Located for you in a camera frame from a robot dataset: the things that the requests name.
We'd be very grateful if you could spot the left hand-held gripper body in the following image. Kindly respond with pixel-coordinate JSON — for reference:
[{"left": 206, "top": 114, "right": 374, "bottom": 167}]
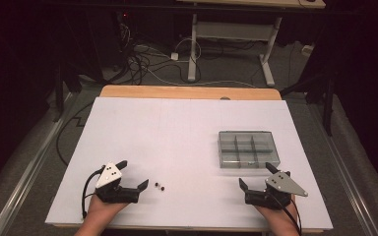
[{"left": 94, "top": 161, "right": 141, "bottom": 205}]

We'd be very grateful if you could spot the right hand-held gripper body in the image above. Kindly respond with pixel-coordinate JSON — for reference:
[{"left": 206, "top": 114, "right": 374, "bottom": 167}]
[{"left": 244, "top": 171, "right": 309, "bottom": 210}]

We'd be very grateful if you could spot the clear plastic compartment box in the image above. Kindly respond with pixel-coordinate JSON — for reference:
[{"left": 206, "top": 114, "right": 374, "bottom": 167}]
[{"left": 218, "top": 130, "right": 282, "bottom": 169}]

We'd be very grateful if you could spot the person's right hand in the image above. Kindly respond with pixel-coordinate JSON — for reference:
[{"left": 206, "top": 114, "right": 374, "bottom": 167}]
[{"left": 255, "top": 196, "right": 298, "bottom": 229}]

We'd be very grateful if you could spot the person's left hand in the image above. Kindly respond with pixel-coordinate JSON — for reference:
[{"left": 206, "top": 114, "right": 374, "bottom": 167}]
[{"left": 85, "top": 195, "right": 130, "bottom": 227}]

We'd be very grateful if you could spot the white sheet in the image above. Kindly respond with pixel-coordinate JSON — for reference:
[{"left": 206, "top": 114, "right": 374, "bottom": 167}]
[{"left": 44, "top": 96, "right": 334, "bottom": 230}]

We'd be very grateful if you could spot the dark stand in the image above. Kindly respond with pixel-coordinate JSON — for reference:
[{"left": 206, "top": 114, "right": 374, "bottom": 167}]
[
  {"left": 52, "top": 61, "right": 84, "bottom": 123},
  {"left": 280, "top": 71, "right": 339, "bottom": 138}
]

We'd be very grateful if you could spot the wooden table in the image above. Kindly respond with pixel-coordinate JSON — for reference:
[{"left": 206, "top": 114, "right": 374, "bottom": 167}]
[{"left": 52, "top": 84, "right": 326, "bottom": 234}]

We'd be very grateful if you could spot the white power strip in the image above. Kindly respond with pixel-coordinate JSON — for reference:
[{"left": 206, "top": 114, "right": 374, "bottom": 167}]
[{"left": 300, "top": 43, "right": 316, "bottom": 57}]

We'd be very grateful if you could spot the dark device with red light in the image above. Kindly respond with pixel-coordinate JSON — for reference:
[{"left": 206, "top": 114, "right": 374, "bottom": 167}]
[{"left": 116, "top": 9, "right": 135, "bottom": 28}]

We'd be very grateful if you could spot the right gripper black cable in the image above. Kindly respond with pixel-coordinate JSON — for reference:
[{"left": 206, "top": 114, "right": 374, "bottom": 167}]
[{"left": 268, "top": 191, "right": 303, "bottom": 236}]

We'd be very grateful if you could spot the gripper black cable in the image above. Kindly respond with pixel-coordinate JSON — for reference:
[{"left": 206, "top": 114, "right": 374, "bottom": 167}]
[
  {"left": 81, "top": 167, "right": 106, "bottom": 220},
  {"left": 268, "top": 191, "right": 303, "bottom": 236}
]

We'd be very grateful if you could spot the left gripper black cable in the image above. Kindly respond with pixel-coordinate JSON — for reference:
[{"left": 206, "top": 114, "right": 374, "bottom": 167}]
[{"left": 81, "top": 167, "right": 106, "bottom": 220}]

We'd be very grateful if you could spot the long black floor cable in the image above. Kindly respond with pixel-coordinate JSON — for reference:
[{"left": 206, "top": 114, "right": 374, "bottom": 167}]
[{"left": 55, "top": 101, "right": 95, "bottom": 167}]

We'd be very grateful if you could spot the metal floor rail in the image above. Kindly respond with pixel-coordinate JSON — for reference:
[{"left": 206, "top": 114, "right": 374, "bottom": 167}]
[
  {"left": 307, "top": 103, "right": 378, "bottom": 236},
  {"left": 0, "top": 92, "right": 76, "bottom": 236}
]

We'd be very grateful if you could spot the white floor cable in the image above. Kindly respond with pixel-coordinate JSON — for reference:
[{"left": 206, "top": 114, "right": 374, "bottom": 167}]
[{"left": 129, "top": 36, "right": 258, "bottom": 89}]

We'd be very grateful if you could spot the black floor cable tangle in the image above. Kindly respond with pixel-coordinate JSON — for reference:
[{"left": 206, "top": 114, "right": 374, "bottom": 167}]
[{"left": 110, "top": 22, "right": 225, "bottom": 86}]

